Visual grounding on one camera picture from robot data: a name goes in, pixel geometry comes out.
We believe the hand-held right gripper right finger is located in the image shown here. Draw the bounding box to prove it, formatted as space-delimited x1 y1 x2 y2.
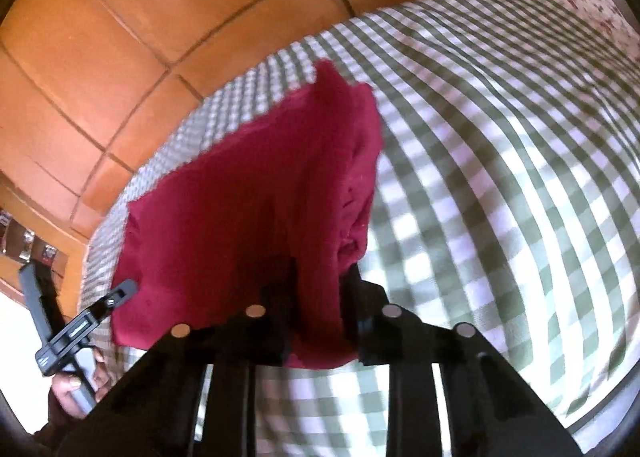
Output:
342 264 584 457

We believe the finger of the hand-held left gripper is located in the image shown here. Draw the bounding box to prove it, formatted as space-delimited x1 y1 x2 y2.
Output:
92 279 139 320

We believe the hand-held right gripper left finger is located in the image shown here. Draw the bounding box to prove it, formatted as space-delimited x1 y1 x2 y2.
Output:
57 282 302 457

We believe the dark red cloth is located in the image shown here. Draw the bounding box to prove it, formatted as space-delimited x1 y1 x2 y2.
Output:
110 60 386 370

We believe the person's left forearm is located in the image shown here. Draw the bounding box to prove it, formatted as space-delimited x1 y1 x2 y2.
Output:
27 404 86 450

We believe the person's left hand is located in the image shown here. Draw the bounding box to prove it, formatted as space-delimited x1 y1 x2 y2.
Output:
50 347 109 421

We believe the metal furniture fitting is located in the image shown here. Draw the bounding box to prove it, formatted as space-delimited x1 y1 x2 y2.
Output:
0 210 70 279

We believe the green white checkered bed sheet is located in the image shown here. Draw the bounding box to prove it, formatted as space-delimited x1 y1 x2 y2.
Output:
80 0 640 457

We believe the floral cream quilt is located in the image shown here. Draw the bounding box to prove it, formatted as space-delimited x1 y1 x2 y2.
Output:
530 0 640 55

